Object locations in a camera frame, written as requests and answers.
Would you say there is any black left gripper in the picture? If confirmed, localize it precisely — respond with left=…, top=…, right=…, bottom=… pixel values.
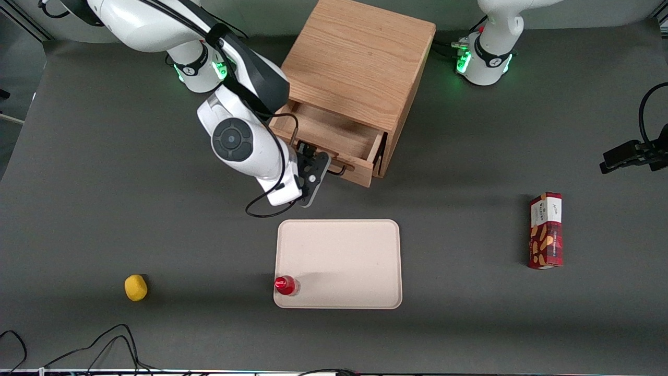
left=599, top=124, right=668, bottom=174

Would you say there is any red capped bottle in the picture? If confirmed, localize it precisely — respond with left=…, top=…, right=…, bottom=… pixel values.
left=275, top=275, right=301, bottom=297

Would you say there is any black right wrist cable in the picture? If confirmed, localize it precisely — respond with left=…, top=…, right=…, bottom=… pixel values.
left=244, top=112, right=302, bottom=219

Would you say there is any thick black cable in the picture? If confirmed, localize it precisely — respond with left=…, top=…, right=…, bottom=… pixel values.
left=296, top=368, right=362, bottom=376

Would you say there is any wooden drawer cabinet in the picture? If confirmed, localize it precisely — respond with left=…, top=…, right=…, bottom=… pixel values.
left=281, top=0, right=437, bottom=179

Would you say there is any red plaid cookie box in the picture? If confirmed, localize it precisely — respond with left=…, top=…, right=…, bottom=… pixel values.
left=527, top=192, right=563, bottom=270

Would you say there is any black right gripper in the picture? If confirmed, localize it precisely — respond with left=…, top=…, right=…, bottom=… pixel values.
left=294, top=142, right=332, bottom=208

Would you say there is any wooden drawer with black handle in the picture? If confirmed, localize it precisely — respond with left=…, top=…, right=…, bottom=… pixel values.
left=268, top=100, right=388, bottom=188

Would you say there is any black left arm base cable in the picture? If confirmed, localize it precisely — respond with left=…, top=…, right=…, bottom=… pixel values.
left=430, top=38, right=471, bottom=60

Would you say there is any yellow lemon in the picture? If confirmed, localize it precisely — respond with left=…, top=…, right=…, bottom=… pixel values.
left=124, top=274, right=148, bottom=302

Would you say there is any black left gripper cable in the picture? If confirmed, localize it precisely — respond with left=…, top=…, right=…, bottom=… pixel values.
left=639, top=82, right=668, bottom=144

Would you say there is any thin black cable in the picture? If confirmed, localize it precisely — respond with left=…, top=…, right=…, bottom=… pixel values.
left=44, top=324, right=157, bottom=373
left=0, top=330, right=28, bottom=374
left=83, top=335, right=144, bottom=373

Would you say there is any beige plastic tray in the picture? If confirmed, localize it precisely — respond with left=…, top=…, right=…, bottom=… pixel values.
left=273, top=219, right=403, bottom=310

